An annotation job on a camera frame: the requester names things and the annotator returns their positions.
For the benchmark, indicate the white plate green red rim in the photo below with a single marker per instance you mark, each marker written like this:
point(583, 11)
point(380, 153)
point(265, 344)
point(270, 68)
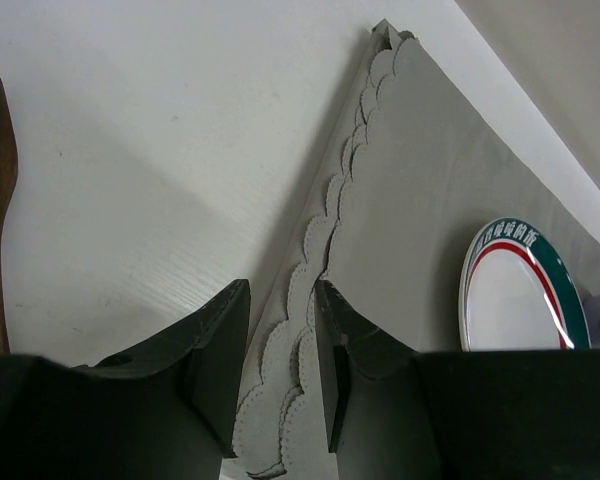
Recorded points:
point(515, 293)

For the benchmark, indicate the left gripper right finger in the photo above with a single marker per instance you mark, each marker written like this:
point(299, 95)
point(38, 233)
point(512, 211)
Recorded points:
point(397, 413)

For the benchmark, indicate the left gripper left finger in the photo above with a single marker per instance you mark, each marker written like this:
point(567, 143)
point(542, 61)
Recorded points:
point(164, 408)

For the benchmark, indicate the grey cloth placemat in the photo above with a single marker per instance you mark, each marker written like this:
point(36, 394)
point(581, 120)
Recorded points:
point(411, 173)

